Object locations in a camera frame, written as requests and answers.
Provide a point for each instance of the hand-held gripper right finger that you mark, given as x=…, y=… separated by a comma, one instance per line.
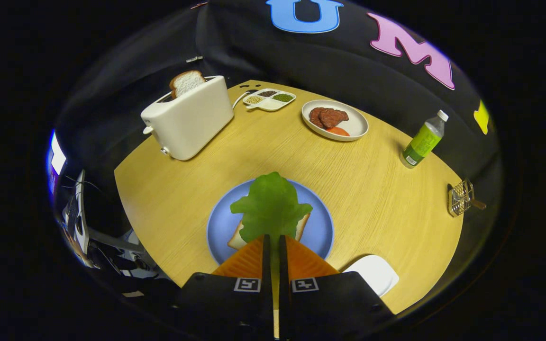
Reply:
x=283, y=284

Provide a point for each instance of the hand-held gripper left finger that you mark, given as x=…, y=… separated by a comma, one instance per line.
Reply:
x=267, y=284

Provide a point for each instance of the green lettuce leaf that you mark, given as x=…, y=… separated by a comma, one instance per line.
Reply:
x=270, y=208

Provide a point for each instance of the white bread slice brown crust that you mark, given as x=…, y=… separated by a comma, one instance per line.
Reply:
x=186, y=83
x=236, y=241

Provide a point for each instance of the blue round plate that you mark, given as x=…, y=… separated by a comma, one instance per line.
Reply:
x=318, y=227

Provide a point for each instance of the white square plate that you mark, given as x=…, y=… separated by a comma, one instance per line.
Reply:
x=372, y=274

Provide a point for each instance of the orange food slice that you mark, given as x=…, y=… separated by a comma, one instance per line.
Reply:
x=338, y=131

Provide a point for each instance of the brown meat slice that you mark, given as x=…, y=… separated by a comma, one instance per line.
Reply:
x=314, y=116
x=334, y=117

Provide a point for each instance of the white round plate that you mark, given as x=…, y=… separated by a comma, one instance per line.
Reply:
x=356, y=124

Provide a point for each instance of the white divided condiment dish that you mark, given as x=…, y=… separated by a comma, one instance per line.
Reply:
x=270, y=105

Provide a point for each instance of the white toaster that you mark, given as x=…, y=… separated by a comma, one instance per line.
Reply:
x=187, y=123

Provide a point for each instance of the green label plastic bottle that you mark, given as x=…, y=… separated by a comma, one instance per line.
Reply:
x=422, y=142

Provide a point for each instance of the silver clip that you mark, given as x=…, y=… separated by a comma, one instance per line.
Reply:
x=195, y=59

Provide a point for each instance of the bright lit screen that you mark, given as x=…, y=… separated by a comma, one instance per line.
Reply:
x=57, y=158

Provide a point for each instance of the red clip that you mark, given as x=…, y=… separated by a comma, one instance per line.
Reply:
x=198, y=4

